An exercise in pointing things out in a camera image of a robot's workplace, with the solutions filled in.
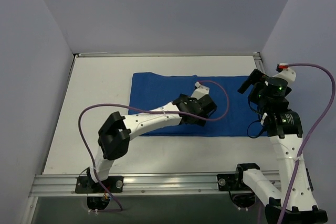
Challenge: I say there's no blue surgical drape cloth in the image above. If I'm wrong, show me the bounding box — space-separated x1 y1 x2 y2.
129 72 263 137

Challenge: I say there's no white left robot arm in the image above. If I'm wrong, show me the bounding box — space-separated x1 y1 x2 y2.
87 94 217 192

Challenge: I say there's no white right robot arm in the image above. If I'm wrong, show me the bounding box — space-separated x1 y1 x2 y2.
233 69 328 223

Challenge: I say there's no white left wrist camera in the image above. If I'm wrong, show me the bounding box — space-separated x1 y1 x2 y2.
191 82 209 100

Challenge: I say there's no thin black cable loop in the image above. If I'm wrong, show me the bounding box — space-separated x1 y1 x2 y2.
247 100 268 138

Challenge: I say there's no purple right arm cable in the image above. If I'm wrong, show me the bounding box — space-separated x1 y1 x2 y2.
258 62 335 224

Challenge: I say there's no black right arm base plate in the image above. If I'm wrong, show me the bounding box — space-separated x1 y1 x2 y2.
216 173 250 192

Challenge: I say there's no aluminium back rail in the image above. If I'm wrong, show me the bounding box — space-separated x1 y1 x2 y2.
76 52 261 58

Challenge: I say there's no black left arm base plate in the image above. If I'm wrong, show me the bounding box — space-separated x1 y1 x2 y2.
75 175 124 194

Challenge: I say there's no aluminium front rail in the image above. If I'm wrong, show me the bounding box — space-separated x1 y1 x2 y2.
28 170 313 197

